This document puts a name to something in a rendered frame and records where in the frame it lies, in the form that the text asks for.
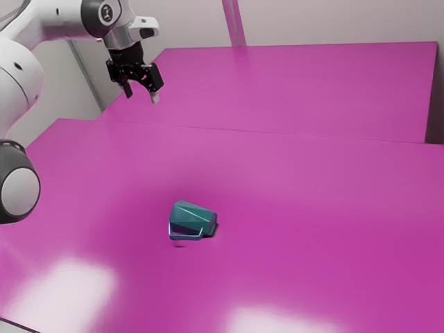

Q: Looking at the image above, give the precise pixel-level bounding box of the teal faceted mug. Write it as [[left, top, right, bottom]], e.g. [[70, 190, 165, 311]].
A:
[[167, 199, 218, 241]]

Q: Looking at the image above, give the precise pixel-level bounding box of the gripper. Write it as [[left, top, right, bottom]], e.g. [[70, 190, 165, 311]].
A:
[[105, 42, 165, 105]]

